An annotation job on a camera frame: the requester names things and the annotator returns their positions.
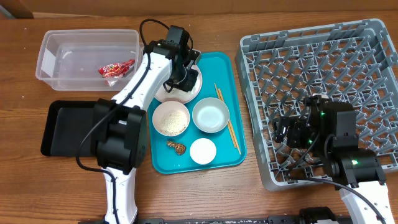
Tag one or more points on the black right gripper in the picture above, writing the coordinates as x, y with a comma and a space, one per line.
295, 126

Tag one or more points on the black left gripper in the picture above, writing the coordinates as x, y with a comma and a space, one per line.
189, 83

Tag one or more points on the pink bowl with rice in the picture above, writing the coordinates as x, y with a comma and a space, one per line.
171, 118

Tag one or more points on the grey bowl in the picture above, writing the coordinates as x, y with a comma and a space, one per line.
208, 115

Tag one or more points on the red snack wrapper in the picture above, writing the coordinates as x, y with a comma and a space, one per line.
115, 70

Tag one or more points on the white cup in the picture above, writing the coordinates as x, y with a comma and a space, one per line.
203, 151

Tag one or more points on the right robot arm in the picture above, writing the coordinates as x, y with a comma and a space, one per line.
329, 133

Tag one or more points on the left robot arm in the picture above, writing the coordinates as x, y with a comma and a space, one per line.
119, 134

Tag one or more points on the black waste tray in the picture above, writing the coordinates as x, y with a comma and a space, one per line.
67, 124

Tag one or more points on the pink round plate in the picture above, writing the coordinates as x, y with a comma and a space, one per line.
179, 95

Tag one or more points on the wooden chopstick left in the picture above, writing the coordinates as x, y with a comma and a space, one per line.
226, 113

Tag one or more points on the wooden chopstick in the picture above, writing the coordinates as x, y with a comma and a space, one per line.
226, 113
230, 127

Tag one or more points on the wooden chopstick right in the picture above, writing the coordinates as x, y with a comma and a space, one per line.
230, 127

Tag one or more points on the teal serving tray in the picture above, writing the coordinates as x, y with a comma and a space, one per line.
216, 68

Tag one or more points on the brown food scrap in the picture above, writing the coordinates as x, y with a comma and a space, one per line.
180, 149

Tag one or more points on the grey dish rack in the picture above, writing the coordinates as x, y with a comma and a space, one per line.
354, 62

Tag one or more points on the clear plastic bin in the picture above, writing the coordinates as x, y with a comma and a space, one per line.
70, 60

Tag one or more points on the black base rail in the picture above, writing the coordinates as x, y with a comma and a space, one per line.
305, 216

